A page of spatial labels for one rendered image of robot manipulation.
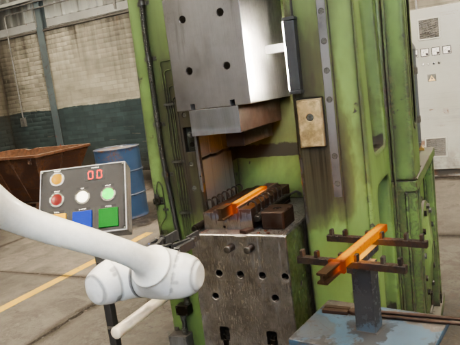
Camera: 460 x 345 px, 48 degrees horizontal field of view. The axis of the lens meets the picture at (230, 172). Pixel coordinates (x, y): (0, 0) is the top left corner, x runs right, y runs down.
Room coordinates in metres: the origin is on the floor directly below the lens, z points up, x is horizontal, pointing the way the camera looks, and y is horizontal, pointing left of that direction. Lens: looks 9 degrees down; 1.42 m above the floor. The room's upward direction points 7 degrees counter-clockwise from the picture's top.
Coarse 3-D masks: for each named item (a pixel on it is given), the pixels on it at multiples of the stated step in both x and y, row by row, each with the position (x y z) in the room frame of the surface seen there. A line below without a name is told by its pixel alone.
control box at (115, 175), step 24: (72, 168) 2.02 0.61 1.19; (96, 168) 2.01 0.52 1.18; (120, 168) 2.00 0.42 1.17; (48, 192) 1.98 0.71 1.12; (72, 192) 1.97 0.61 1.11; (96, 192) 1.96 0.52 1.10; (120, 192) 1.95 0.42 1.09; (72, 216) 1.92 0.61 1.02; (96, 216) 1.91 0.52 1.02; (120, 216) 1.90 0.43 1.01
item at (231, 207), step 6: (264, 186) 2.12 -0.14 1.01; (252, 192) 2.02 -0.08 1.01; (258, 192) 2.04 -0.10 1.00; (240, 198) 1.95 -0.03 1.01; (246, 198) 1.94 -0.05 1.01; (228, 204) 1.82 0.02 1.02; (234, 204) 1.83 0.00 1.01; (222, 210) 1.77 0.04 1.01; (228, 210) 1.81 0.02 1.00; (234, 210) 1.83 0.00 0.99; (222, 216) 1.77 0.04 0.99; (228, 216) 1.79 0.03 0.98
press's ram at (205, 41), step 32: (192, 0) 1.87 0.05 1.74; (224, 0) 1.82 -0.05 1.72; (256, 0) 1.93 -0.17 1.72; (192, 32) 1.88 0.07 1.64; (224, 32) 1.82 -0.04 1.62; (256, 32) 1.90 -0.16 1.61; (192, 64) 1.89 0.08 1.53; (224, 64) 1.83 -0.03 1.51; (256, 64) 1.87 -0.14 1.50; (192, 96) 1.89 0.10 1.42; (224, 96) 1.84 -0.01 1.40; (256, 96) 1.84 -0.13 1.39; (288, 96) 2.15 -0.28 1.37
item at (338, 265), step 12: (372, 228) 1.57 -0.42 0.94; (384, 228) 1.58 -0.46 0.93; (360, 240) 1.47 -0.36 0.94; (372, 240) 1.49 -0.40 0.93; (348, 252) 1.38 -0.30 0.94; (360, 252) 1.41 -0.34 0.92; (336, 264) 1.29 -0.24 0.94; (348, 264) 1.34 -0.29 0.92; (324, 276) 1.23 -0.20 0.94; (336, 276) 1.27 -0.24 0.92
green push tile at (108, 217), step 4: (104, 208) 1.92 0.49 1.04; (108, 208) 1.92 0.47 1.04; (112, 208) 1.91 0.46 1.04; (116, 208) 1.91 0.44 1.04; (100, 212) 1.91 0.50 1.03; (104, 212) 1.91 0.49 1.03; (108, 212) 1.91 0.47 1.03; (112, 212) 1.91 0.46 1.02; (116, 212) 1.91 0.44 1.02; (100, 216) 1.90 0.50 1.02; (104, 216) 1.90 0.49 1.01; (108, 216) 1.90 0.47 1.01; (112, 216) 1.90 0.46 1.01; (116, 216) 1.90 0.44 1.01; (100, 220) 1.89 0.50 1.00; (104, 220) 1.89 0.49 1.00; (108, 220) 1.89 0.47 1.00; (112, 220) 1.89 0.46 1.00; (116, 220) 1.89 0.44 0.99; (100, 224) 1.89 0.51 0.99; (104, 224) 1.89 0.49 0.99; (108, 224) 1.89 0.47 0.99; (112, 224) 1.88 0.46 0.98; (116, 224) 1.88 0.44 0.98; (100, 228) 1.89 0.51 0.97
